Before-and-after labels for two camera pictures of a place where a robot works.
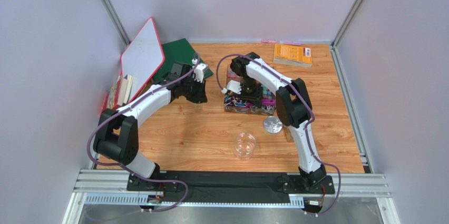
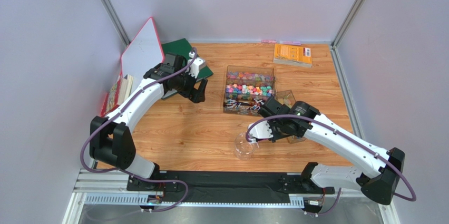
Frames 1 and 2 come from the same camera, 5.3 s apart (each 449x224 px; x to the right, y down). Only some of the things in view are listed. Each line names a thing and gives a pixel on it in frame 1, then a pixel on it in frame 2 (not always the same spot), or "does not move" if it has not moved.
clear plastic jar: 244,144 does not move
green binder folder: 179,50 does not move
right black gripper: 250,96 → 266,107
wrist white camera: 234,86 → 260,130
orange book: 292,55 does not move
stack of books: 119,94 does not move
